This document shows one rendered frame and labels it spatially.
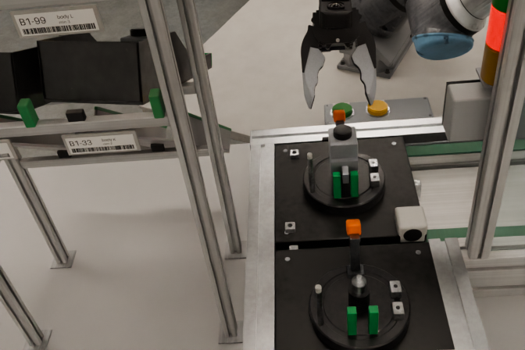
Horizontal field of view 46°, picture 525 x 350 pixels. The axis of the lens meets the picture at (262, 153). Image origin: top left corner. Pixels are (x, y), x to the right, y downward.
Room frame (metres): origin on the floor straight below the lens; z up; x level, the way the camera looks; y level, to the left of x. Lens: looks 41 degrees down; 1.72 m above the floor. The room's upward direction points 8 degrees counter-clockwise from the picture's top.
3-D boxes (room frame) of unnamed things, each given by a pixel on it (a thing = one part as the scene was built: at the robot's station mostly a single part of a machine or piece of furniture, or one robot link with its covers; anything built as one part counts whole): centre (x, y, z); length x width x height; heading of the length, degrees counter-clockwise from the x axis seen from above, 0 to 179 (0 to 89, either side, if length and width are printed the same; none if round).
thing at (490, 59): (0.61, -0.31, 1.28); 0.05 x 0.05 x 0.05
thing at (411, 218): (0.64, -0.22, 0.97); 0.05 x 0.05 x 0.04; 84
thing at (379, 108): (0.95, -0.24, 0.96); 0.04 x 0.04 x 0.02
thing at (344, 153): (0.74, -0.13, 1.06); 0.08 x 0.04 x 0.07; 174
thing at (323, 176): (0.75, -0.13, 0.98); 0.14 x 0.14 x 0.02
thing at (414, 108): (0.95, -0.24, 0.93); 0.21 x 0.07 x 0.06; 84
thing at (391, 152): (0.75, -0.13, 0.96); 0.24 x 0.24 x 0.02; 84
